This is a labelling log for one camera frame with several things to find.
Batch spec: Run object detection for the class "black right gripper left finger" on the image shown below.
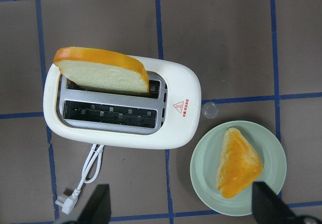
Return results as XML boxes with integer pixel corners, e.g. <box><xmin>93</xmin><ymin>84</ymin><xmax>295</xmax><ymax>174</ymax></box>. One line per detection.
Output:
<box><xmin>76</xmin><ymin>184</ymin><xmax>111</xmax><ymax>224</ymax></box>

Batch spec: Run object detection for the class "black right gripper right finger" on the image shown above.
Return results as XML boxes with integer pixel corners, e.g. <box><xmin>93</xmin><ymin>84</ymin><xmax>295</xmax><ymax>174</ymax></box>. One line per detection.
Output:
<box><xmin>252</xmin><ymin>181</ymin><xmax>298</xmax><ymax>223</ymax></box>

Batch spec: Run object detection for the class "grey toaster lever knob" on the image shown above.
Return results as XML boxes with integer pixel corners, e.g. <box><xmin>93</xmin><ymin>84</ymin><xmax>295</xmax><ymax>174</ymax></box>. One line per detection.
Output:
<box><xmin>201</xmin><ymin>102</ymin><xmax>219</xmax><ymax>119</ymax></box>

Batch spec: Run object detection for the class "white two-slot toaster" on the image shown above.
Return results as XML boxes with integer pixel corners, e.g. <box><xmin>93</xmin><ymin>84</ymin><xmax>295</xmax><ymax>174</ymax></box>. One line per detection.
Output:
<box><xmin>43</xmin><ymin>57</ymin><xmax>201</xmax><ymax>150</ymax></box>

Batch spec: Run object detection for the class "bread slice in toaster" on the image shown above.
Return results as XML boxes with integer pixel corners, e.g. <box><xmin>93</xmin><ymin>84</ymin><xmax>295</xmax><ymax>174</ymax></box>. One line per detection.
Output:
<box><xmin>53</xmin><ymin>47</ymin><xmax>149</xmax><ymax>94</ymax></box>

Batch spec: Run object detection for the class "triangular toast on plate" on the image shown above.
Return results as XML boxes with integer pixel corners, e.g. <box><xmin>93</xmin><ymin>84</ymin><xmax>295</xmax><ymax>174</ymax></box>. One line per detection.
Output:
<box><xmin>216</xmin><ymin>127</ymin><xmax>264</xmax><ymax>198</ymax></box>

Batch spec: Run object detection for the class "light green plate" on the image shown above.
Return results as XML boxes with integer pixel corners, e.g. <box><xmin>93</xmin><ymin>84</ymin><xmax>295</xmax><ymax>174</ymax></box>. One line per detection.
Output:
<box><xmin>190</xmin><ymin>120</ymin><xmax>287</xmax><ymax>216</ymax></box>

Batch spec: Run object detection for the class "white power cable with plug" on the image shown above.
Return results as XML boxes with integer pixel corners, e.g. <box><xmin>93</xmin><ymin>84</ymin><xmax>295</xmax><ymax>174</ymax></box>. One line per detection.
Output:
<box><xmin>55</xmin><ymin>143</ymin><xmax>105</xmax><ymax>215</ymax></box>

